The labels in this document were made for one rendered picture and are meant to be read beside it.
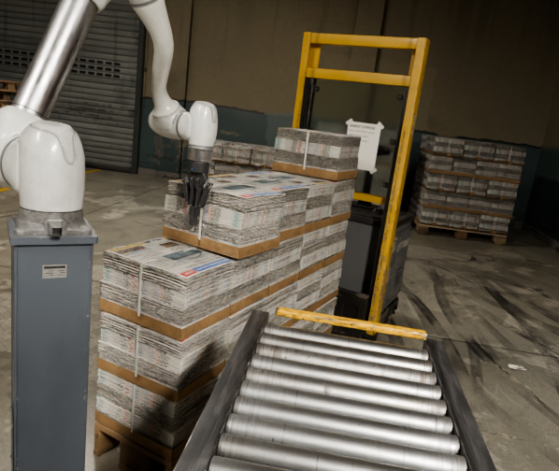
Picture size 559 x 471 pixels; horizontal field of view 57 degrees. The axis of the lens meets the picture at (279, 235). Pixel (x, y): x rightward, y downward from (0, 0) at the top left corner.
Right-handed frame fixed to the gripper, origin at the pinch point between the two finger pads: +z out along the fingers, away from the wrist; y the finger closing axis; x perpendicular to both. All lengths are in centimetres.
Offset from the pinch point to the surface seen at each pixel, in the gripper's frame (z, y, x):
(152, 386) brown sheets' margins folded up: 56, -8, 25
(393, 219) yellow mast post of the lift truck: 9, -36, -144
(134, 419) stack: 73, 0, 24
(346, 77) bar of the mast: -69, 7, -143
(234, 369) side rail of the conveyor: 17, -60, 60
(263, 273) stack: 23.3, -17.6, -27.0
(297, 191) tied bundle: -10, -18, -49
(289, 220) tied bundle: 2.5, -17.7, -44.1
